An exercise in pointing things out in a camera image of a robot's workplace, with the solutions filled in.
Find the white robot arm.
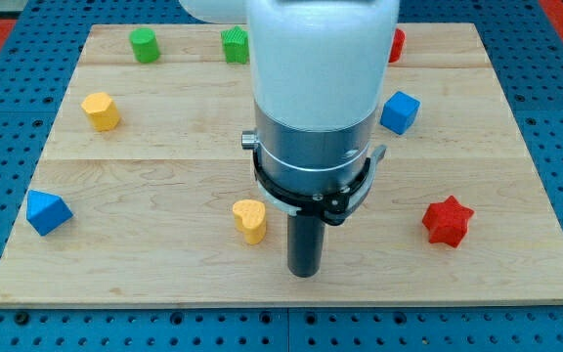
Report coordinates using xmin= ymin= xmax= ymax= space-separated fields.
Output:
xmin=181 ymin=0 xmax=400 ymax=278

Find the yellow hexagon block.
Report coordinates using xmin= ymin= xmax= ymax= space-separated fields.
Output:
xmin=81 ymin=92 xmax=120 ymax=132

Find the green cylinder block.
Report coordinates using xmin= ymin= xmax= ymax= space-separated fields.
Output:
xmin=129 ymin=27 xmax=160 ymax=64

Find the red star block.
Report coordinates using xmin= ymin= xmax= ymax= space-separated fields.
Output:
xmin=422 ymin=196 xmax=475 ymax=248

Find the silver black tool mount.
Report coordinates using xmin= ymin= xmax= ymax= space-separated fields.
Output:
xmin=242 ymin=106 xmax=386 ymax=226

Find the green star block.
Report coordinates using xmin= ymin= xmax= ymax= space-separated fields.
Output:
xmin=221 ymin=25 xmax=249 ymax=65

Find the wooden board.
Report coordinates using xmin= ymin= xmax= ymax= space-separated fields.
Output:
xmin=0 ymin=23 xmax=563 ymax=309

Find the yellow heart block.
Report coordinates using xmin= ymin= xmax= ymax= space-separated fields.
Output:
xmin=232 ymin=199 xmax=267 ymax=244

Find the blue triangular block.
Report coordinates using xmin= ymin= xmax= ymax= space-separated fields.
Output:
xmin=26 ymin=190 xmax=73 ymax=236

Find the red block behind arm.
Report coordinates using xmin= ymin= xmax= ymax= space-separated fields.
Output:
xmin=389 ymin=27 xmax=406 ymax=64

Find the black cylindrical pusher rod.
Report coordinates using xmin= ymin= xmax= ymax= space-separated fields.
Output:
xmin=287 ymin=214 xmax=325 ymax=278

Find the blue cube block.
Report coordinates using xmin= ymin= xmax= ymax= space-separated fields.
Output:
xmin=379 ymin=91 xmax=420 ymax=135

